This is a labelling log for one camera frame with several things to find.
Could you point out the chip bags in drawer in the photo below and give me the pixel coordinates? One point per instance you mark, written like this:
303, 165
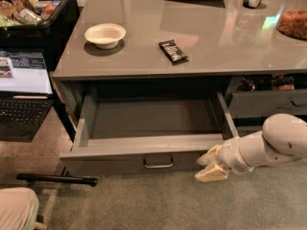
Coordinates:
274, 82

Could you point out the grey cabinet frame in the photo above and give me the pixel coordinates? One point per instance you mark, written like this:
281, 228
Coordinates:
223, 41

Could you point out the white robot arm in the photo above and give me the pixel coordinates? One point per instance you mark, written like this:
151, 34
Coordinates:
282, 141

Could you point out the open black laptop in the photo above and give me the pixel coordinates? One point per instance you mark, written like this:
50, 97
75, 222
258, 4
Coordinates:
26, 94

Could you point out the white bowl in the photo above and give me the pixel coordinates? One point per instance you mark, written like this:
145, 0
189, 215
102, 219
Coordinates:
105, 36

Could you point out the clear jar of snacks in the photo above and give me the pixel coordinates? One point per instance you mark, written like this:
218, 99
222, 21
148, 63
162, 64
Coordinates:
292, 21

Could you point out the black stand foot bar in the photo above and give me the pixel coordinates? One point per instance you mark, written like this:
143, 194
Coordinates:
91, 181

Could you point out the person's beige trouser knee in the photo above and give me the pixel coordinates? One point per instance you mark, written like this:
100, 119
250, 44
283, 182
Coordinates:
18, 209

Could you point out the black storage bin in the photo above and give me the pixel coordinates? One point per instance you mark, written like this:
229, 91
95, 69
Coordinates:
50, 37

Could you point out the grey right top drawer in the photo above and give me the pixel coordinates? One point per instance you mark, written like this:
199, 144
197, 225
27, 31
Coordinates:
266, 103

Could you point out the snack packets in bin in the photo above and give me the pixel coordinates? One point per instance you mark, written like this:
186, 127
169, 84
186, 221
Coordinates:
26, 12

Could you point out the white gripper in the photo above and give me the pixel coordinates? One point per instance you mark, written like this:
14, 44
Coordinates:
230, 154

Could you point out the black snack bar wrapper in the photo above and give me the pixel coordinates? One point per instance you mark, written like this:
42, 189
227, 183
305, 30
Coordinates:
171, 50

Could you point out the metal drawer handle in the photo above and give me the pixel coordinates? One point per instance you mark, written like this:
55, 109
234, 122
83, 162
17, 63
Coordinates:
158, 164

